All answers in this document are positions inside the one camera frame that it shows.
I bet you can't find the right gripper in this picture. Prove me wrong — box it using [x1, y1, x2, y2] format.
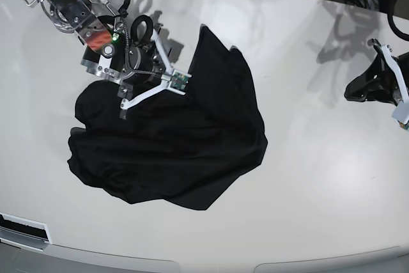
[121, 15, 166, 86]

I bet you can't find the black t-shirt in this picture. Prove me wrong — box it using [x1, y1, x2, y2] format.
[68, 26, 268, 210]

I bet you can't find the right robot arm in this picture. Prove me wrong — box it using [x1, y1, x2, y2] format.
[26, 0, 189, 91]

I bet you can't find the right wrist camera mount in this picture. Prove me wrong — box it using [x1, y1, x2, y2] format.
[118, 27, 192, 120]

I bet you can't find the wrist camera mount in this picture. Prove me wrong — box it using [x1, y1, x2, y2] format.
[367, 38, 408, 130]
[118, 27, 192, 120]

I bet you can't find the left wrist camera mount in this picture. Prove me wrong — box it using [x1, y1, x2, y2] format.
[367, 38, 408, 130]

